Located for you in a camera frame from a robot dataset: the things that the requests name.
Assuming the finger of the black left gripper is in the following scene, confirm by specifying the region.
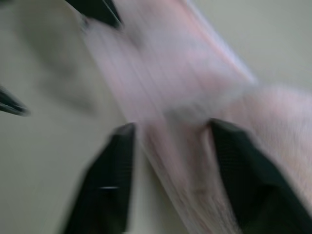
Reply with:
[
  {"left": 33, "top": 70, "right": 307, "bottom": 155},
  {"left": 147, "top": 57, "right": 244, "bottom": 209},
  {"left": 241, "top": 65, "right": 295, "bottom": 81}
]
[
  {"left": 0, "top": 86, "right": 31, "bottom": 117},
  {"left": 65, "top": 0, "right": 123, "bottom": 29}
]

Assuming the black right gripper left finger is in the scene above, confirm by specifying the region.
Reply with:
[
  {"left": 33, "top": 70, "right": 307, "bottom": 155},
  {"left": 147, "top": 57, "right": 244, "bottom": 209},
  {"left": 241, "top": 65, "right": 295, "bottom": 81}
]
[{"left": 60, "top": 122, "right": 137, "bottom": 234}]

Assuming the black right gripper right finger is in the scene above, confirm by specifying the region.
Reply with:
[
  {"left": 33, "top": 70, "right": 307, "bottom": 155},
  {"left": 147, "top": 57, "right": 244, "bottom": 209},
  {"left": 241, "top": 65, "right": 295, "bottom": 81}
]
[{"left": 209, "top": 117, "right": 312, "bottom": 234}]

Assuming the pink striped towel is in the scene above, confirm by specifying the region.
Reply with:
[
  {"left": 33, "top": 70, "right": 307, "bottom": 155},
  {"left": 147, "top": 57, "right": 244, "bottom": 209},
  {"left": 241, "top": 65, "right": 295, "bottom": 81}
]
[{"left": 77, "top": 0, "right": 312, "bottom": 234}]

